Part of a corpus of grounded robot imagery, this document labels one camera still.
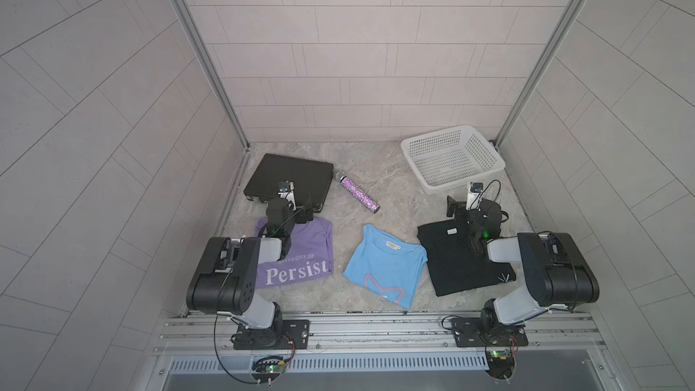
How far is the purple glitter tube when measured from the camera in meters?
0.98

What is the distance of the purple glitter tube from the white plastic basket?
0.21 metres

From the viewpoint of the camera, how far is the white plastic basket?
1.05m
